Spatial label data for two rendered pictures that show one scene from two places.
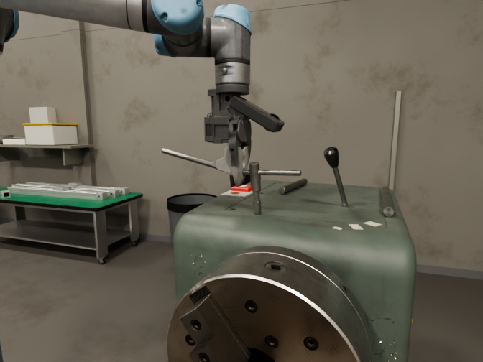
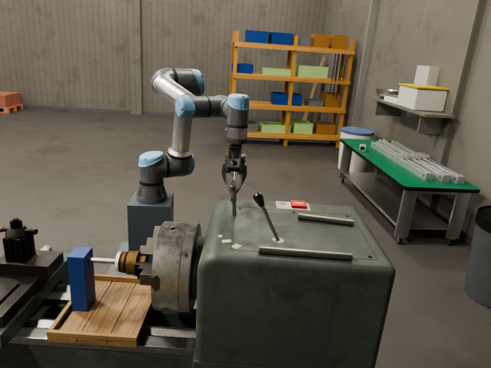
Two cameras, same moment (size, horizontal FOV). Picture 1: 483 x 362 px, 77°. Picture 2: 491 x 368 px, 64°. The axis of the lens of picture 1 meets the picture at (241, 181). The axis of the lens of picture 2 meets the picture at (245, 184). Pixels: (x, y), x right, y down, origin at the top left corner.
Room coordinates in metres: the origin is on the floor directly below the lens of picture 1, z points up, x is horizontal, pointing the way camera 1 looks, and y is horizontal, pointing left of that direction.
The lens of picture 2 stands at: (0.17, -1.27, 1.84)
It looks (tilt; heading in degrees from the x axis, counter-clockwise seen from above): 19 degrees down; 67
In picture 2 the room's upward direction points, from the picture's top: 4 degrees clockwise
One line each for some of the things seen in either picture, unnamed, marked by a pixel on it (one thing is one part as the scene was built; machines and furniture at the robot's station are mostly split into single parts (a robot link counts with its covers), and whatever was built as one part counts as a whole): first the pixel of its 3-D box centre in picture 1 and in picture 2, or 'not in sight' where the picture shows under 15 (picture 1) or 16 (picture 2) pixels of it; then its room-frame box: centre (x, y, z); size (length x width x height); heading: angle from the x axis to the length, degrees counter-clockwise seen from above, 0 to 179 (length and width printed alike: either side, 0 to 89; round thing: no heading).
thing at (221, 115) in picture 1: (229, 116); (235, 154); (0.67, 0.03, 1.47); 0.09 x 0.08 x 0.12; 67
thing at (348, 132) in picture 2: not in sight; (354, 150); (4.35, 4.02, 0.34); 0.58 x 0.55 x 0.68; 73
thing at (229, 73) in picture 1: (231, 77); (236, 133); (0.66, 0.02, 1.55); 0.08 x 0.08 x 0.05
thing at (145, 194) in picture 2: not in sight; (151, 188); (0.45, 0.58, 1.15); 0.15 x 0.15 x 0.10
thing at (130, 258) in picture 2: not in sight; (134, 262); (0.30, 0.02, 1.08); 0.09 x 0.09 x 0.09; 67
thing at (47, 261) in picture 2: not in sight; (28, 263); (-0.07, 0.26, 1.00); 0.20 x 0.10 x 0.05; 157
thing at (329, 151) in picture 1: (331, 157); (259, 199); (0.67, -0.20, 1.38); 0.04 x 0.03 x 0.05; 157
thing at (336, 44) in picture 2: not in sight; (287, 90); (3.97, 5.90, 1.10); 2.38 x 0.64 x 2.20; 163
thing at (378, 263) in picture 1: (302, 264); (285, 274); (0.82, -0.18, 1.06); 0.59 x 0.48 x 0.39; 157
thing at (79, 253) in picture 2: not in sight; (82, 278); (0.12, 0.09, 1.00); 0.08 x 0.06 x 0.23; 67
